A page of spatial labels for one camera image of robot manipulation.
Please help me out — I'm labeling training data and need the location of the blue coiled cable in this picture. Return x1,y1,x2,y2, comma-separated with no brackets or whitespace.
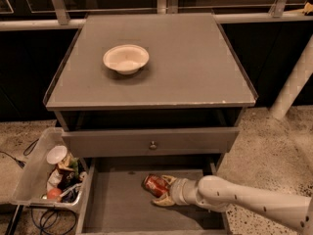
30,207,78,235

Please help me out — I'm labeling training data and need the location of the round metal drawer knob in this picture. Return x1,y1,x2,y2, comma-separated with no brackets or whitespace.
149,141,157,150

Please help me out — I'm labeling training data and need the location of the open grey middle drawer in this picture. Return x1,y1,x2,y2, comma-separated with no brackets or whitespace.
76,155,230,235

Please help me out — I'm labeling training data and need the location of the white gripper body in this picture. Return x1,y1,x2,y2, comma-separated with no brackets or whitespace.
169,178,198,206

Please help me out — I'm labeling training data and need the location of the clear plastic storage bin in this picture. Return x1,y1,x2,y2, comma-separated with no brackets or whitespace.
11,127,85,213

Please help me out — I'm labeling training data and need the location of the white cup in bin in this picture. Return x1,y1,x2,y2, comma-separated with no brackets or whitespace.
46,145,67,165

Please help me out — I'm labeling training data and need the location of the white paper bowl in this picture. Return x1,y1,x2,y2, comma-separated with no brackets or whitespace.
103,44,150,75

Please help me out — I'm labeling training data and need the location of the closed grey top drawer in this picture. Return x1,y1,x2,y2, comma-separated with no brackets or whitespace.
62,127,239,158

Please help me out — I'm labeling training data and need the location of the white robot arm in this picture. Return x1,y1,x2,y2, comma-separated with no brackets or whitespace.
153,37,313,235

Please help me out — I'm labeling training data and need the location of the metal window railing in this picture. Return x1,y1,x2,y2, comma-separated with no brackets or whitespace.
0,0,313,31

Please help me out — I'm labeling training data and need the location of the grey drawer cabinet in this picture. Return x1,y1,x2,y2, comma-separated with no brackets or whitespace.
43,13,258,235

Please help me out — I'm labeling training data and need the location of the dark snack bag in bin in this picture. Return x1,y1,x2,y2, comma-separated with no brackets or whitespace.
58,167,77,190

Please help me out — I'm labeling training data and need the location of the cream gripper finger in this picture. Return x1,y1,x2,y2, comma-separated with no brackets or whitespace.
161,175,177,185
152,193,175,207

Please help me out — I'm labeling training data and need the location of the black power cable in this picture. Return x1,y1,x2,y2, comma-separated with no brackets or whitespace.
0,138,39,168

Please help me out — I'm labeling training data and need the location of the red coke can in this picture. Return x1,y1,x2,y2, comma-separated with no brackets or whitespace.
143,174,169,198

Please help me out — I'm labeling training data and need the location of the orange fruit in bin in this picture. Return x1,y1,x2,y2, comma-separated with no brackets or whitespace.
47,188,62,200

